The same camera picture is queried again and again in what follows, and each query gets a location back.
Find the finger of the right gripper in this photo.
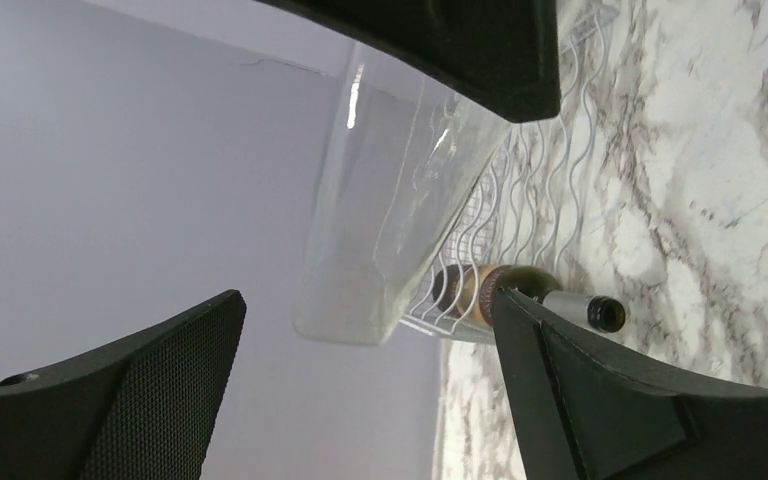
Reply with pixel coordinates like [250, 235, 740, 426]
[269, 0, 561, 123]

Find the white wire wine rack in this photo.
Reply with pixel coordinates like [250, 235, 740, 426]
[399, 1, 619, 343]

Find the clear square glass bottle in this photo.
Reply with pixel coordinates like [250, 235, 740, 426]
[293, 42, 510, 346]

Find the dark labelled wine bottle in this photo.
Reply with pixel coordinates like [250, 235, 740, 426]
[432, 264, 626, 333]

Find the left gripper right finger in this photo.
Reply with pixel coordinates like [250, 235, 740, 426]
[492, 290, 768, 479]

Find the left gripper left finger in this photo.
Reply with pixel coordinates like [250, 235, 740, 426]
[0, 290, 246, 479]

